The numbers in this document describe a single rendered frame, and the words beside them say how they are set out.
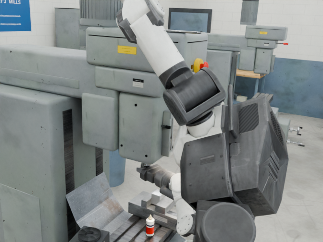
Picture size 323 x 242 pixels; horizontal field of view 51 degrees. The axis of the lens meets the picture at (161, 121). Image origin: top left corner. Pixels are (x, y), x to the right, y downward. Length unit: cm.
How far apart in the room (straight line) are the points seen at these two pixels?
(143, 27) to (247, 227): 58
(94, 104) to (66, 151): 30
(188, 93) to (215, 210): 34
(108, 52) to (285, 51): 665
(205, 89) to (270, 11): 702
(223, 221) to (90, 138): 99
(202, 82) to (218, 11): 729
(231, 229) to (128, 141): 87
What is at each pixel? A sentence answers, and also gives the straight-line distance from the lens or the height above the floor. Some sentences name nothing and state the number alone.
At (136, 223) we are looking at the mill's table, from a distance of 185.
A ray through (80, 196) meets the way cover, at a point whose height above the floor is 102.
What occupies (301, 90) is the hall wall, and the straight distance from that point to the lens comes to 792.
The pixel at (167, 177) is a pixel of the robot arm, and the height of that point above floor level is 127.
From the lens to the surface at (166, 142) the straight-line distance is 151.
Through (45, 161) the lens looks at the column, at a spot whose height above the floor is 126.
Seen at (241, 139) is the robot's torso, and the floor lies 163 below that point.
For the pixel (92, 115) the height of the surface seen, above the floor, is 150.
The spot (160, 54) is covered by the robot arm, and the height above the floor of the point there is 185.
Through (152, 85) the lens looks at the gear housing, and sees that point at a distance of 136.
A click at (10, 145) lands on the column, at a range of 185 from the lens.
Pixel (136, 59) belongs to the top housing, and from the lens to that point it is 137.
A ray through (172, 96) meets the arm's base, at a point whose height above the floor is 174.
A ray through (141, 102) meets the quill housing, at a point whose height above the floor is 160.
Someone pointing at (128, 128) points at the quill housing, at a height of 147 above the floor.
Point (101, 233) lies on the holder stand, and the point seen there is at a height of 109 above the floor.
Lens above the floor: 195
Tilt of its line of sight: 17 degrees down
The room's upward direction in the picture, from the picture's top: 3 degrees clockwise
